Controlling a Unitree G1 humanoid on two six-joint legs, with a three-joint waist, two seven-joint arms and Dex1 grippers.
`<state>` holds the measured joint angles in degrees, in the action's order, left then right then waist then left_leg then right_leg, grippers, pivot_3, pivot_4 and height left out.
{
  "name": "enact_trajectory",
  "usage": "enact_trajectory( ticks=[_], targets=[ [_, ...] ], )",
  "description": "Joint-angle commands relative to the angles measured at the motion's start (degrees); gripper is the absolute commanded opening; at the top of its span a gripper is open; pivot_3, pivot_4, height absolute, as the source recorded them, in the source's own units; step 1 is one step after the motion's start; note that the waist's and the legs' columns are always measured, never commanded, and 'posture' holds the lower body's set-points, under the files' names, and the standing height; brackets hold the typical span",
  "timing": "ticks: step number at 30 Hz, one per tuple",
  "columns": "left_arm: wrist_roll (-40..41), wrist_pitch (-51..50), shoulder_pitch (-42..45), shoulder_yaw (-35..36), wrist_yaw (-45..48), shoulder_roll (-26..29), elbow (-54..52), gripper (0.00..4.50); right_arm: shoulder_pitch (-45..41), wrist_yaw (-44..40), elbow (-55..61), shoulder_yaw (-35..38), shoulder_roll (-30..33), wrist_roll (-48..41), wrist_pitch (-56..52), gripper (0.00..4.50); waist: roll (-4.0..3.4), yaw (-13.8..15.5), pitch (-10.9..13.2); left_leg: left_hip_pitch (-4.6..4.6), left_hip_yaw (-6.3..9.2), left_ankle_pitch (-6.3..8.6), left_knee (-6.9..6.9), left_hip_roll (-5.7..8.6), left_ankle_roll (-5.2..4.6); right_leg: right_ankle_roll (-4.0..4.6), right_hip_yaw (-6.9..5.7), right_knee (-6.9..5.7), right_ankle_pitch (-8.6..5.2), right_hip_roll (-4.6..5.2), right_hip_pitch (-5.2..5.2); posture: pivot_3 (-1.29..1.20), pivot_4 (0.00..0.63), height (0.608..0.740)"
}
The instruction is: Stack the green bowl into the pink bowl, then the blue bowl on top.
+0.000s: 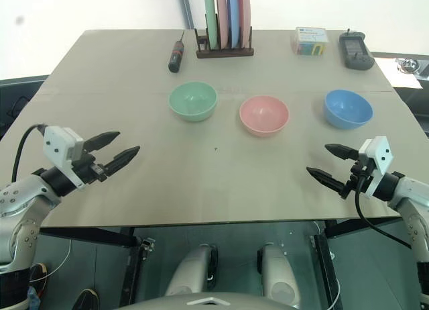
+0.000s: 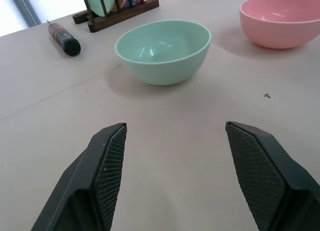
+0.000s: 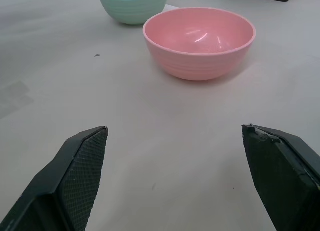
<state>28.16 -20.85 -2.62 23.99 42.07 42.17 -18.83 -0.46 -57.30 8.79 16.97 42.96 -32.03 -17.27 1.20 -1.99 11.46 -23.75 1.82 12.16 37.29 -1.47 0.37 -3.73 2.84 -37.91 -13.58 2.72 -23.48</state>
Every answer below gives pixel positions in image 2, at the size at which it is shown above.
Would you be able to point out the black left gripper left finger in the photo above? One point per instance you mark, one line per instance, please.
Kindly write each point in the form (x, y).
(100, 171)

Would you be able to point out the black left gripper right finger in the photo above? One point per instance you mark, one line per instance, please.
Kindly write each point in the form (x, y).
(265, 171)

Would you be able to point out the small metal screw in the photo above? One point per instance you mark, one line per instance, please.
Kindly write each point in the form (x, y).
(267, 95)

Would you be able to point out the green plastic bowl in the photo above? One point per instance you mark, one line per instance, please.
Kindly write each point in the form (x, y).
(162, 53)

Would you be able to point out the black red electric screwdriver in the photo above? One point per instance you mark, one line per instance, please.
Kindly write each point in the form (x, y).
(65, 39)

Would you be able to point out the pink plastic bowl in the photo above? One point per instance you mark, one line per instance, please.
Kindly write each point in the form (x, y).
(280, 23)

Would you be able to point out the dark wooden plate rack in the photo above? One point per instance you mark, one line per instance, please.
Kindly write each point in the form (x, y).
(120, 14)

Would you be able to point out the green plate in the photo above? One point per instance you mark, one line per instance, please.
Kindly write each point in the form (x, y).
(100, 2)

